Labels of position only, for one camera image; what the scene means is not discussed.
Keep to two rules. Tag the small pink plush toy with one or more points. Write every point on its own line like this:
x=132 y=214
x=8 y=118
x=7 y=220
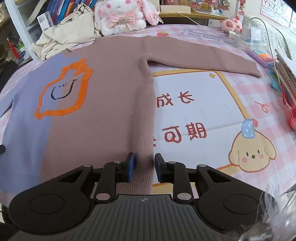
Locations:
x=231 y=24

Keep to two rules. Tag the white Garbllet book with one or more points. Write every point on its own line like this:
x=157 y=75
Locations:
x=45 y=21

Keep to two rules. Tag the red scissors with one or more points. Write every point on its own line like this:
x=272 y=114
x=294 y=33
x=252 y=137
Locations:
x=288 y=109

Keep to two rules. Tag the pink checkered cartoon mat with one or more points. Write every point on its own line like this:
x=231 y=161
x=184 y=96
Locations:
x=230 y=121

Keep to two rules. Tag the blue round toy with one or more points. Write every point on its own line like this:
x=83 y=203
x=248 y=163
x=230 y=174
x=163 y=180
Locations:
x=274 y=80

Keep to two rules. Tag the spiral notebooks stack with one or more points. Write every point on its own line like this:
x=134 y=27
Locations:
x=286 y=71

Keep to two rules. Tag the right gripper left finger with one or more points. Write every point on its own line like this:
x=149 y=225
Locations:
x=111 y=174

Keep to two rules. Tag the purple and brown sweater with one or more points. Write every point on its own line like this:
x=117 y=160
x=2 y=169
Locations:
x=94 y=105

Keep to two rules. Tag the white power adapter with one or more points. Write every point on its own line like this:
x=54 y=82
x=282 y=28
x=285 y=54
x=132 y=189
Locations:
x=243 y=40

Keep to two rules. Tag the orange paper strip bundle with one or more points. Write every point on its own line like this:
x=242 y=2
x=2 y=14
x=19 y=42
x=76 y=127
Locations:
x=266 y=57

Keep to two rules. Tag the clear plastic storage box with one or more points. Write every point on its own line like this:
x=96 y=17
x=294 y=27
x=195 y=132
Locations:
x=258 y=42

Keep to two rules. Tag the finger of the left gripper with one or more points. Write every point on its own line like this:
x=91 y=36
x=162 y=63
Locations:
x=2 y=149

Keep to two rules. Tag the row of colourful books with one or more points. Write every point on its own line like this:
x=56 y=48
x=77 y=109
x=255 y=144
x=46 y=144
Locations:
x=60 y=9

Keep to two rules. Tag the purple paper strip bundle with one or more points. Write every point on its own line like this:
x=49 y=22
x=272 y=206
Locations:
x=257 y=58

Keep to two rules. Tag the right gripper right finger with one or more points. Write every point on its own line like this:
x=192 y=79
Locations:
x=176 y=174

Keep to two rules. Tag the white pink bunny plush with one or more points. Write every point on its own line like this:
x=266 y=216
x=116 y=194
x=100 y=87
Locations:
x=121 y=16

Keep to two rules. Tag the wooden white bookshelf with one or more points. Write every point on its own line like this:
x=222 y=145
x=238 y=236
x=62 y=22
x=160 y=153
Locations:
x=24 y=17

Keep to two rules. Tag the cream beige garment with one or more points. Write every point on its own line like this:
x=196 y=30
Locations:
x=77 y=28

